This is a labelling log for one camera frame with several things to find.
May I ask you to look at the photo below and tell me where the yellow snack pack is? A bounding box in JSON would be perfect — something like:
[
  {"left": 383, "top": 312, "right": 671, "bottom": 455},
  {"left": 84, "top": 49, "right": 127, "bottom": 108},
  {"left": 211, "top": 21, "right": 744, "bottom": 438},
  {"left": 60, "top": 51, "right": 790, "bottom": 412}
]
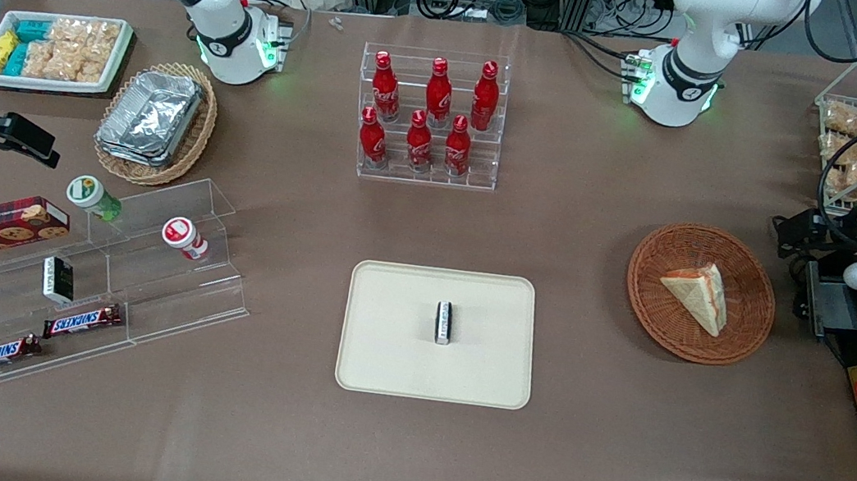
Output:
[{"left": 0, "top": 29, "right": 21, "bottom": 76}]

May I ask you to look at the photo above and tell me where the green lid drink bottle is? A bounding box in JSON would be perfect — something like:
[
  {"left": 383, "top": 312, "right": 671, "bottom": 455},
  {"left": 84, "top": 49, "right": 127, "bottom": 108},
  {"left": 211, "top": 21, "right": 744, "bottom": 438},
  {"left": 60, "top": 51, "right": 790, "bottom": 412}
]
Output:
[{"left": 62, "top": 173, "right": 127, "bottom": 225}]

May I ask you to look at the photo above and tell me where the triangular sandwich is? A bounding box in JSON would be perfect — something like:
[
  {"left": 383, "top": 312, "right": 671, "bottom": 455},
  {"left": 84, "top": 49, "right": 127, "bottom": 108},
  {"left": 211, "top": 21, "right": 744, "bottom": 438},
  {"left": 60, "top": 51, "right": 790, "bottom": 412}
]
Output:
[{"left": 653, "top": 257, "right": 736, "bottom": 340}]

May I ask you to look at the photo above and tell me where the beige plastic tray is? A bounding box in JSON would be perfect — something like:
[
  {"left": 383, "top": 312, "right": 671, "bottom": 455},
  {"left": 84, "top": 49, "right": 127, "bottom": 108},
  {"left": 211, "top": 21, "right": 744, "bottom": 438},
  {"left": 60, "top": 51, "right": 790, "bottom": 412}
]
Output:
[{"left": 333, "top": 255, "right": 547, "bottom": 415}]

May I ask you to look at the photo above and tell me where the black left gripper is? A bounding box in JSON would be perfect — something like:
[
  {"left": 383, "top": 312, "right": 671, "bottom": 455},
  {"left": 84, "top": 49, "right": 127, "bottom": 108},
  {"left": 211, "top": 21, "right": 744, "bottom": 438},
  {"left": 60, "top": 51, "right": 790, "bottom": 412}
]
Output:
[{"left": 771, "top": 205, "right": 857, "bottom": 268}]

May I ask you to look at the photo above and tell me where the round brown wicker basket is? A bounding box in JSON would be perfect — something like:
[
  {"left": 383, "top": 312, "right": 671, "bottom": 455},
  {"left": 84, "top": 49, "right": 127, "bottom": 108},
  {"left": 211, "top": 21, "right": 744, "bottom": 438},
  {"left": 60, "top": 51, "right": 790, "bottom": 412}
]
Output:
[{"left": 616, "top": 216, "right": 786, "bottom": 373}]

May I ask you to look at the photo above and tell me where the teal snack pack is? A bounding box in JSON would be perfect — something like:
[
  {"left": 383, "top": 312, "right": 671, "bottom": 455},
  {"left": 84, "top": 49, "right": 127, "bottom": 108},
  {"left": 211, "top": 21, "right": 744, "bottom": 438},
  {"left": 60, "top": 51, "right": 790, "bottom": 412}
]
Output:
[
  {"left": 3, "top": 40, "right": 30, "bottom": 80},
  {"left": 13, "top": 16, "right": 54, "bottom": 48}
]

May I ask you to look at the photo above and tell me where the clear acrylic bottle rack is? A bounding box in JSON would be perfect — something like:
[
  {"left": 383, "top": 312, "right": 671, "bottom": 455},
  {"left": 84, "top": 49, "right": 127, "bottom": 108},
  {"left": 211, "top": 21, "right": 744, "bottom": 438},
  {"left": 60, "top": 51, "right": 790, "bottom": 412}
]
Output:
[{"left": 346, "top": 38, "right": 514, "bottom": 195}]

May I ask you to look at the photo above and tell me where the clear bag of crackers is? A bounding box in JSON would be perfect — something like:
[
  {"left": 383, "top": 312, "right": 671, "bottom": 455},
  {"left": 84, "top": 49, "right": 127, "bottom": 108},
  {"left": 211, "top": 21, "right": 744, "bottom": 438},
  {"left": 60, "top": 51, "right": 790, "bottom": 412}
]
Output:
[
  {"left": 48, "top": 15, "right": 123, "bottom": 60},
  {"left": 74, "top": 42, "right": 117, "bottom": 86},
  {"left": 21, "top": 37, "right": 83, "bottom": 85}
]

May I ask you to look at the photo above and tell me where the snickers chocolate bar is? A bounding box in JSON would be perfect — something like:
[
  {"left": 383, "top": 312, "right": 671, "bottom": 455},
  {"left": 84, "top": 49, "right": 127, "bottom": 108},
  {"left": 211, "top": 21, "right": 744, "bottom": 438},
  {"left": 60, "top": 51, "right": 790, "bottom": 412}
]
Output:
[
  {"left": 0, "top": 330, "right": 45, "bottom": 387},
  {"left": 41, "top": 295, "right": 126, "bottom": 350}
]

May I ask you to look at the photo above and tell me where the stack of foil trays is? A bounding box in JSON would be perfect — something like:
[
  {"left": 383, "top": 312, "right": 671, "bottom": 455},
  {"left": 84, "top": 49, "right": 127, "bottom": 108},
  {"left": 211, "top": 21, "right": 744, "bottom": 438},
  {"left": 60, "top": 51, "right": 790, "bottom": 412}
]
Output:
[{"left": 93, "top": 64, "right": 208, "bottom": 174}]

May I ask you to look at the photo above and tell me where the small black white box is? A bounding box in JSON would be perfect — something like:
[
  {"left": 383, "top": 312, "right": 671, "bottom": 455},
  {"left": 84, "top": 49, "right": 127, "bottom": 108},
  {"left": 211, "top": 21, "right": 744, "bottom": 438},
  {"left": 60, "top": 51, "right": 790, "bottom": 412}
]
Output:
[{"left": 431, "top": 300, "right": 457, "bottom": 348}]

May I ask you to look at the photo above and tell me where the red cola bottle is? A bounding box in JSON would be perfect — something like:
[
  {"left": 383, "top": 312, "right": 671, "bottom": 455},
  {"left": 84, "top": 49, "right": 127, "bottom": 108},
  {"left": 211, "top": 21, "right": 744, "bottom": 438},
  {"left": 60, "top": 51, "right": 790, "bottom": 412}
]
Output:
[
  {"left": 468, "top": 59, "right": 505, "bottom": 135},
  {"left": 402, "top": 108, "right": 438, "bottom": 175},
  {"left": 368, "top": 50, "right": 407, "bottom": 124},
  {"left": 440, "top": 113, "right": 477, "bottom": 180},
  {"left": 355, "top": 105, "right": 393, "bottom": 172},
  {"left": 420, "top": 56, "right": 458, "bottom": 131}
]

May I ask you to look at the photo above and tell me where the white rectangular snack bin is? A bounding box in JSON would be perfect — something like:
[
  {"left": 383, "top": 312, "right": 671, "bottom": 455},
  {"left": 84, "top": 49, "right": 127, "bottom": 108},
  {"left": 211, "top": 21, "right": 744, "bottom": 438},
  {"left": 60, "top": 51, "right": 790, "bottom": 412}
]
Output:
[{"left": 0, "top": 3, "right": 137, "bottom": 105}]

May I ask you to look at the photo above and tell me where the small black green box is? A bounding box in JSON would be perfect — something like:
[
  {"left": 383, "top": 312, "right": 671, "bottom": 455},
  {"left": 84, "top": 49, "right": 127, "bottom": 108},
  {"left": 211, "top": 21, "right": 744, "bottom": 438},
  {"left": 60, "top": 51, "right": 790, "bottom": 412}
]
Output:
[{"left": 38, "top": 254, "right": 80, "bottom": 307}]

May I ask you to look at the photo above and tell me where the oval light wicker basket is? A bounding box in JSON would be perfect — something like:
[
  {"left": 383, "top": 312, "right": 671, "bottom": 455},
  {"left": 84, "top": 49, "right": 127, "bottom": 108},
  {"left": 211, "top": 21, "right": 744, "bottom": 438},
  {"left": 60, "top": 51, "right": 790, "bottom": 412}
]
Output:
[{"left": 89, "top": 53, "right": 224, "bottom": 195}]

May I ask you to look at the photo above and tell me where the red lid drink bottle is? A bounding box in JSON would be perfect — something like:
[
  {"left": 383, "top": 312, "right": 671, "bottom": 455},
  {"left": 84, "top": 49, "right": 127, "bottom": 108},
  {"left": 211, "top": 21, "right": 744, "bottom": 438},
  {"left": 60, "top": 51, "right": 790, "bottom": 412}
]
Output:
[{"left": 158, "top": 215, "right": 213, "bottom": 263}]

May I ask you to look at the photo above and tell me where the clear bag of pastries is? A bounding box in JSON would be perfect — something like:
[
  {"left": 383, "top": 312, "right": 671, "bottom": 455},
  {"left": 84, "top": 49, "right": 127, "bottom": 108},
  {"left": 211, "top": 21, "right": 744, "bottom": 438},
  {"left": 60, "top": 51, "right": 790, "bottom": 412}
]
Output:
[
  {"left": 816, "top": 132, "right": 857, "bottom": 200},
  {"left": 819, "top": 101, "right": 857, "bottom": 139}
]

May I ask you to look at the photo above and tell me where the clear acrylic stepped shelf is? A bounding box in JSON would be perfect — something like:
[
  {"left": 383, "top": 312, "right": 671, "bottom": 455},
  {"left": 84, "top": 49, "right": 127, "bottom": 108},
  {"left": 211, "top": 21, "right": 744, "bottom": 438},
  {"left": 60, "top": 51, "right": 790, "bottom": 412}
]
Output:
[{"left": 0, "top": 151, "right": 268, "bottom": 420}]

